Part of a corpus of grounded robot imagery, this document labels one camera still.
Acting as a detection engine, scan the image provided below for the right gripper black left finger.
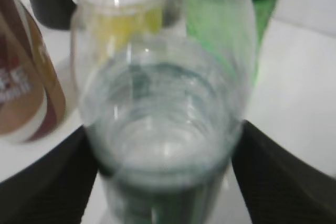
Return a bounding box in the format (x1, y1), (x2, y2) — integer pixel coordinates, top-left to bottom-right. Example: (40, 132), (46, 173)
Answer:
(1, 126), (98, 223)

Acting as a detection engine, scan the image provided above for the clear water bottle green label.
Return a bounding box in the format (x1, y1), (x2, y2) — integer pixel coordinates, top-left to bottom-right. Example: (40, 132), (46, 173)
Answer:
(71, 0), (253, 223)

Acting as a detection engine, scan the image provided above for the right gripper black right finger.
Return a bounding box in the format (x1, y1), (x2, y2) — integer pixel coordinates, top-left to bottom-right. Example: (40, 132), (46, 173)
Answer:
(232, 121), (335, 223)

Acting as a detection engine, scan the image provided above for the brown Nescafe coffee bottle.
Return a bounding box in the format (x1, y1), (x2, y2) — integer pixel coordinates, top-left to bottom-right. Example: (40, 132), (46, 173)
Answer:
(1, 0), (66, 143)

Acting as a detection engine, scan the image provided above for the yellow paper cup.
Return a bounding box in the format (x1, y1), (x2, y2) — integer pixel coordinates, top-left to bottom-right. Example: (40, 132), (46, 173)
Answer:
(90, 6), (163, 61)

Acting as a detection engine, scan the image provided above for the green soda bottle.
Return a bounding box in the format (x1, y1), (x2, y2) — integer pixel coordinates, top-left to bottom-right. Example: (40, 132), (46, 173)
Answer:
(184, 0), (277, 88)

